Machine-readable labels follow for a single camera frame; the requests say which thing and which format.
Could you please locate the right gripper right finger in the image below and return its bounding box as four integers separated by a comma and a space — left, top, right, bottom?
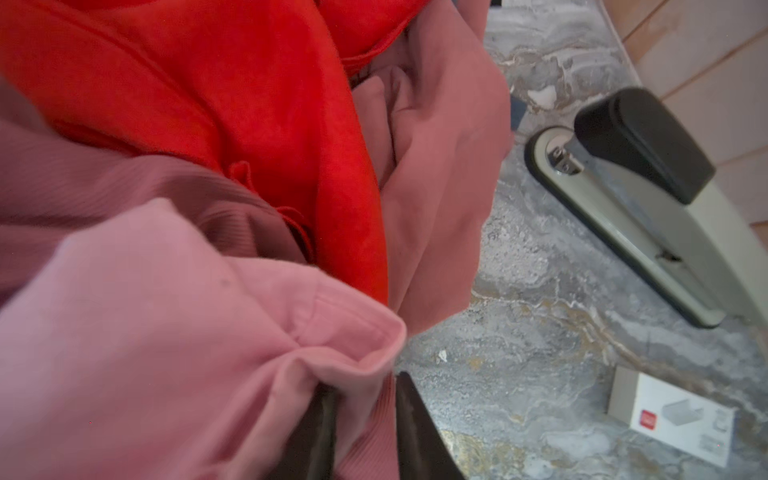
395, 372, 465, 480

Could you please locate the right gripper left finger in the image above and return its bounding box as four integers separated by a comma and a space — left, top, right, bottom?
266, 384, 338, 480

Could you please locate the light pink cloth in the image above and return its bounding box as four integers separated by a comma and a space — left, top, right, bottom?
1, 199, 406, 479

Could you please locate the dusty rose cloth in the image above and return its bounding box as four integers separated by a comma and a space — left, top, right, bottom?
352, 1, 513, 334

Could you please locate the red cloth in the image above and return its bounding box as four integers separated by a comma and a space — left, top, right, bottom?
1, 1, 423, 301

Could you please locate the mauve ribbed cloth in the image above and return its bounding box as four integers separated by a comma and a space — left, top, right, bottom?
1, 85, 406, 479

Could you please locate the white staples box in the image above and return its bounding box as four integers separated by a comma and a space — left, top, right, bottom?
607, 366, 736, 467

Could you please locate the grey black stapler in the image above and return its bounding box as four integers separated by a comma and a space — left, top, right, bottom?
525, 87, 767, 328

